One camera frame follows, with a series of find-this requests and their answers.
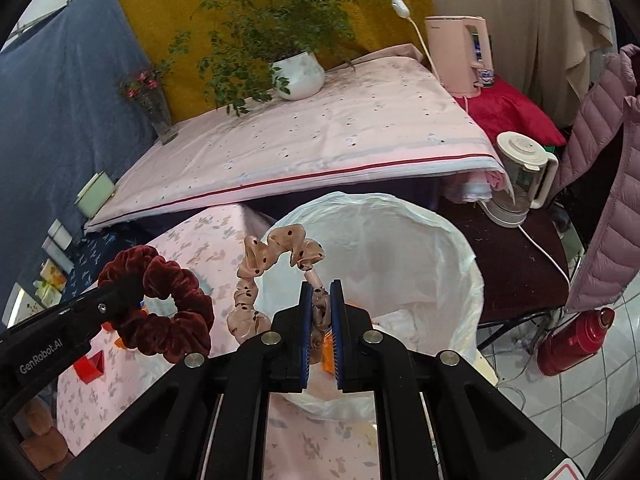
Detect orange printed plastic bag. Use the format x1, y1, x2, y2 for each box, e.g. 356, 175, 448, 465
319, 301, 371, 376

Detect red paper box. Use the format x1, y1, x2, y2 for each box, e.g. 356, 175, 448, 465
73, 350, 104, 385

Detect dark red velvet scrunchie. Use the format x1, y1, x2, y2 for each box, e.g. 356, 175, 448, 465
98, 245, 215, 364

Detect white lined trash bin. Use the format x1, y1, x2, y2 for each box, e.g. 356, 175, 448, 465
254, 190, 485, 424

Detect person's hand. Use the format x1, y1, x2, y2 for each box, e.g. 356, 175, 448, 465
21, 398, 74, 479

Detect white card calendar stand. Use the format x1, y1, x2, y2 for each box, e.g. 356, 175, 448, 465
1, 283, 43, 327

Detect pale green small box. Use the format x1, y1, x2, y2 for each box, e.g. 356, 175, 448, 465
34, 281, 62, 309

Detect orange patterned small box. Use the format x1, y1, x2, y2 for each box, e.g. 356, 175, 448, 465
40, 259, 67, 292

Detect navy floral cloth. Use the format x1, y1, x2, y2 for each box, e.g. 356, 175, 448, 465
62, 224, 152, 302

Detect white cosmetic jar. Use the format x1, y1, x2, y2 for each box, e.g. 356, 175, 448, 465
48, 219, 73, 250

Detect beige foam board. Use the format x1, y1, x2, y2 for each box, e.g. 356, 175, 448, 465
473, 350, 499, 387

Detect green tissue box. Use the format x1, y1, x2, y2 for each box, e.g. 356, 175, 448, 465
75, 171, 116, 219

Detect pink dotted cloth cover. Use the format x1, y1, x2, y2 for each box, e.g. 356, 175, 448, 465
85, 44, 511, 232

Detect red thermos bottle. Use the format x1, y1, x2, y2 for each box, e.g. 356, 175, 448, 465
537, 308, 615, 376

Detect red cloth cover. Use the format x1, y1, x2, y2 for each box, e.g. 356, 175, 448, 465
456, 76, 566, 146

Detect glass vase red flowers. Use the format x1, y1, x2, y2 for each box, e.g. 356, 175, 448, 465
119, 66, 178, 145

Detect purple down jacket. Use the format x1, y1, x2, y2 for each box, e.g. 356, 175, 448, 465
551, 44, 639, 312

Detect green plant white pot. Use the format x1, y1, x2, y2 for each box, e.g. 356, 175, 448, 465
196, 0, 361, 116

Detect pink water dispenser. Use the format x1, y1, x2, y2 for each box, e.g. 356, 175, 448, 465
425, 15, 495, 99

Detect beige curtain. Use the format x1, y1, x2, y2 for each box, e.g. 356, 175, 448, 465
433, 0, 617, 127

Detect white cord with switch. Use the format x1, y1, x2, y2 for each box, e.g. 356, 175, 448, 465
376, 0, 442, 84

